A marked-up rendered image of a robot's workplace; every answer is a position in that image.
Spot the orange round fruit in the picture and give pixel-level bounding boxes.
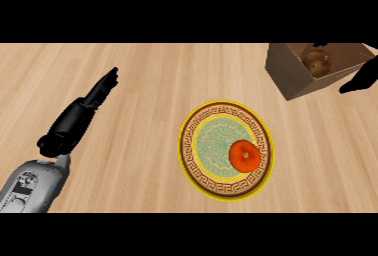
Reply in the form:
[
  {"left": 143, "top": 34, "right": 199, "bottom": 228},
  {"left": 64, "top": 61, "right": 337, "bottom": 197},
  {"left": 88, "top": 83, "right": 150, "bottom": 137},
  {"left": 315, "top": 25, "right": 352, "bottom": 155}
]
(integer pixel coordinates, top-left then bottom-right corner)
[{"left": 227, "top": 139, "right": 262, "bottom": 174}]

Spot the yellow-rimmed patterned plate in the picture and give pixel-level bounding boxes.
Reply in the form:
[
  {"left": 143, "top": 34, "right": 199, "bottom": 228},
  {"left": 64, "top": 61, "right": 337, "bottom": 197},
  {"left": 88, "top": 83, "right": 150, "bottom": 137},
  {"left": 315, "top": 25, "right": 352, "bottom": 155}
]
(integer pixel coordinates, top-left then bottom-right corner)
[{"left": 176, "top": 99, "right": 275, "bottom": 203}]

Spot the brown cardboard box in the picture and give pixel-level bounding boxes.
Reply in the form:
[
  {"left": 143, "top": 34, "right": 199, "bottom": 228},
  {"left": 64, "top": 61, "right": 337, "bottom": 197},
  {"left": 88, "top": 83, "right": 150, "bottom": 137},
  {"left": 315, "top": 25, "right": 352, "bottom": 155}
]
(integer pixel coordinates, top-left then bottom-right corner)
[{"left": 264, "top": 42, "right": 378, "bottom": 102}]

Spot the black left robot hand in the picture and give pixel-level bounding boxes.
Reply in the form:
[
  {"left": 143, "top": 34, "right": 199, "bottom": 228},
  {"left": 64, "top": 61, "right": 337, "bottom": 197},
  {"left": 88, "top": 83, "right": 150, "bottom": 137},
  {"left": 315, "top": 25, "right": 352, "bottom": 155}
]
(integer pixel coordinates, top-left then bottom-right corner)
[{"left": 35, "top": 66, "right": 119, "bottom": 159}]

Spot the brown-green pear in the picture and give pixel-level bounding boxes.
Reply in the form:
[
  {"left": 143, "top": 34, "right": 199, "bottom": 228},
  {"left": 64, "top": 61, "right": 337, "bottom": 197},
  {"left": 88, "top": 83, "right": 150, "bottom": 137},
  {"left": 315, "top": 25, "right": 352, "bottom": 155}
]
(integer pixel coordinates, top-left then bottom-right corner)
[{"left": 301, "top": 49, "right": 334, "bottom": 77}]

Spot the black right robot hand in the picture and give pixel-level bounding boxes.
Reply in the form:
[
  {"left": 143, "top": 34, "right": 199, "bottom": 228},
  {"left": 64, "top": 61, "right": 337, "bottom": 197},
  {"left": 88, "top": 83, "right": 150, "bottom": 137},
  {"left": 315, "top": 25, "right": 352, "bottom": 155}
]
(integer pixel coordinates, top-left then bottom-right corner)
[{"left": 311, "top": 42, "right": 378, "bottom": 95}]

